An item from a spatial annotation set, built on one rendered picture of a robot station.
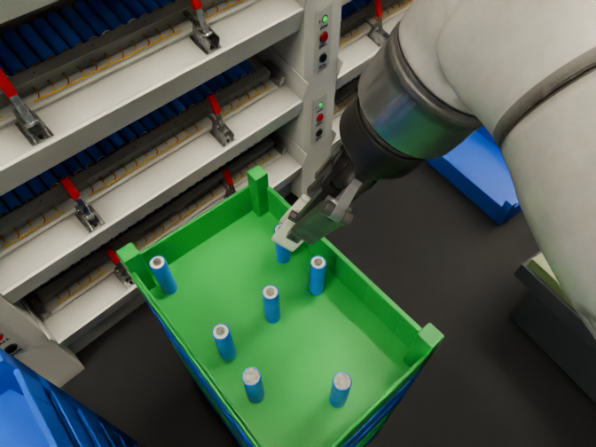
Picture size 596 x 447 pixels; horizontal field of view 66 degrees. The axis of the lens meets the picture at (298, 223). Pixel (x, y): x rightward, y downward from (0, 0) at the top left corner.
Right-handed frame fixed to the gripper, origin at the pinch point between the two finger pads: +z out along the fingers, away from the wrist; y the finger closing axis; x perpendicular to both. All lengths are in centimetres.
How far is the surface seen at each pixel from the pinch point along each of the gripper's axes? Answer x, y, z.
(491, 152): -48, 72, 31
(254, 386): -2.6, -17.8, 1.2
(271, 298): -1.0, -8.7, 2.0
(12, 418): 16.1, -27.6, 16.8
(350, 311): -11.0, -4.4, 4.3
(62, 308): 24, -9, 49
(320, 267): -4.4, -3.3, 0.4
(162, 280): 9.9, -9.6, 9.9
